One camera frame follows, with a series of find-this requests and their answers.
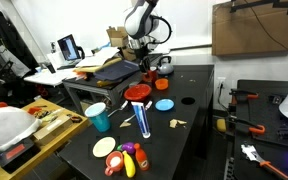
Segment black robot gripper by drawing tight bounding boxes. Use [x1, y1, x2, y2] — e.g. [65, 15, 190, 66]
[134, 44, 153, 75]

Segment small orange bowl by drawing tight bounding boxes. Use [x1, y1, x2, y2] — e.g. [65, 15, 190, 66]
[154, 78, 169, 91]

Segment red plastic bowl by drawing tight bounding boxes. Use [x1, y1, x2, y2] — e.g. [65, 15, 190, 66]
[123, 83, 153, 102]

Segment dark blue folder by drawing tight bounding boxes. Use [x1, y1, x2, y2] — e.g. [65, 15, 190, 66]
[93, 59, 145, 82]

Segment grey metal table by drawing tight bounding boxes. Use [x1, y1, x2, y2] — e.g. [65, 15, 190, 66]
[62, 53, 164, 114]

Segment open cardboard box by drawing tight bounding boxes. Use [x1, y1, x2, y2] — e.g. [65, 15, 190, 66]
[106, 26, 130, 48]

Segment blue plastic plate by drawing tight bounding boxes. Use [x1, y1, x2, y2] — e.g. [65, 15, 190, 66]
[154, 98, 175, 112]

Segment white paper stack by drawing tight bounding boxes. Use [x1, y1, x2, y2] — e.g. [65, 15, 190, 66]
[75, 46, 120, 68]

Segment silver fork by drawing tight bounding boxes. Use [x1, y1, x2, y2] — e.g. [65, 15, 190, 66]
[107, 100, 129, 118]
[123, 100, 154, 124]

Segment blue and white toothpaste tube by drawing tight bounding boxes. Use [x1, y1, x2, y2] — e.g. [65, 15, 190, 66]
[130, 101, 152, 139]

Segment yellow wooden board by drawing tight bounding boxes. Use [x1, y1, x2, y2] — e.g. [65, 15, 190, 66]
[72, 57, 123, 74]

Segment crumpled paper scrap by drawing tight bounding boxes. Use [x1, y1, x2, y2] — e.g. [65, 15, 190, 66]
[169, 118, 188, 129]

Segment black headphones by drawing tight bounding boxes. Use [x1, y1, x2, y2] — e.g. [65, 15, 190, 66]
[76, 45, 86, 61]

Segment teal plastic cup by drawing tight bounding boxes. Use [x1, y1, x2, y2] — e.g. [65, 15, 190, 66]
[84, 102, 112, 133]

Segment open laptop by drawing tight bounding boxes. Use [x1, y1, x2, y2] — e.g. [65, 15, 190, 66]
[57, 34, 82, 63]

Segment purple toy eggplant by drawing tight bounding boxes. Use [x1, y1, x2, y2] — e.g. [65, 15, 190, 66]
[116, 142, 137, 155]

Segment black table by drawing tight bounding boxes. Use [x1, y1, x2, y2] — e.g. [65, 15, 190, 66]
[57, 64, 215, 180]

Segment cream round plate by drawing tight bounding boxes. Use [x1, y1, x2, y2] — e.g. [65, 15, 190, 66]
[92, 136, 117, 159]

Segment orange toy ketchup bottle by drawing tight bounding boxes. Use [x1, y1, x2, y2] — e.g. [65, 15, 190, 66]
[133, 143, 150, 172]

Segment yellow sponge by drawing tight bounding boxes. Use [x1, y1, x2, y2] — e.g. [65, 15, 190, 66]
[216, 118, 228, 133]

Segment red mug with white inside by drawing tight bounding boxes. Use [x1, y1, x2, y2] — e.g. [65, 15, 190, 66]
[104, 150, 125, 177]

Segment yellow toy banana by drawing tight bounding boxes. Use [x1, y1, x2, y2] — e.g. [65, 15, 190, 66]
[122, 150, 137, 179]

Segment flat cardboard box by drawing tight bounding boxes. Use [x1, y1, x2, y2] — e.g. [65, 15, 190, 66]
[33, 114, 74, 141]

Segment large cardboard panel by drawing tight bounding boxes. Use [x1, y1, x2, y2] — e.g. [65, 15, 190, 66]
[211, 0, 288, 56]

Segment wooden table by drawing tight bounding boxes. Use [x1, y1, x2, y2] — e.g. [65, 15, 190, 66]
[0, 98, 91, 180]

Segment black workbench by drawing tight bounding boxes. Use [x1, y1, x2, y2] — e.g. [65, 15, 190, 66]
[232, 79, 288, 180]

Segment white cloth bundle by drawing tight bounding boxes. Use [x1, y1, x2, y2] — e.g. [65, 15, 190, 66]
[0, 106, 42, 152]

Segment black scale with red label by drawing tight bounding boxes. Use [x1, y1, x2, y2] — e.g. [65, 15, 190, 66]
[0, 137, 42, 174]

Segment grey kettle with black handle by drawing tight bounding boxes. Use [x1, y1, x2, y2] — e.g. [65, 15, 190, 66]
[156, 55, 175, 76]

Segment white wall outlet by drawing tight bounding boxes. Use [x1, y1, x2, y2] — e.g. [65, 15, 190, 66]
[217, 77, 227, 90]

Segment orange handled black clamp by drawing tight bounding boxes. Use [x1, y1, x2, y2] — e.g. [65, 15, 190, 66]
[227, 116, 267, 136]
[229, 88, 260, 102]

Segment black cable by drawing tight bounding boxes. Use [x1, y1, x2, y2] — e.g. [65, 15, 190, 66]
[242, 0, 288, 56]

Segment orange handled metal scraper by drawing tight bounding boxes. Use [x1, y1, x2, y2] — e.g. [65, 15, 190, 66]
[241, 143, 288, 180]

